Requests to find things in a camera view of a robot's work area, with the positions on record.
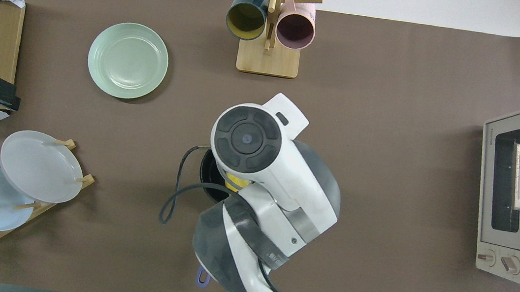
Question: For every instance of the wooden plate rack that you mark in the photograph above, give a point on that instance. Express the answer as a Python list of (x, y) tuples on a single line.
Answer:
[(87, 179)]

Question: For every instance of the dark blue saucepan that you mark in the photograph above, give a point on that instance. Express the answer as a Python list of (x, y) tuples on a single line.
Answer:
[(209, 174)]

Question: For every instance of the wooden mug rack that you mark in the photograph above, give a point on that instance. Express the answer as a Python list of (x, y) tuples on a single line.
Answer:
[(267, 62)]

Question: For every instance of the grey plate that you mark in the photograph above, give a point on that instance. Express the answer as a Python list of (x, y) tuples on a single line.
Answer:
[(39, 166)]

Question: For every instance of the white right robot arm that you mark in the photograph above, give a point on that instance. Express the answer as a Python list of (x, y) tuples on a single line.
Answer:
[(285, 179)]

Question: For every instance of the mint green plate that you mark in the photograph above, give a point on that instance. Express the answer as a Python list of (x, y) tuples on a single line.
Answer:
[(127, 60)]

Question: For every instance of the pink ribbed mug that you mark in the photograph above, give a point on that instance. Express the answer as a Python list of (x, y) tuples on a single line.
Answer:
[(295, 31)]

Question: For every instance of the brown table mat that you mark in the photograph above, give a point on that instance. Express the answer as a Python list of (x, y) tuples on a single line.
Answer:
[(390, 132)]

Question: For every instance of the dark teal mug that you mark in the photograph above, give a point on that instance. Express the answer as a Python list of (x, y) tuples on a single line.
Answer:
[(245, 20)]

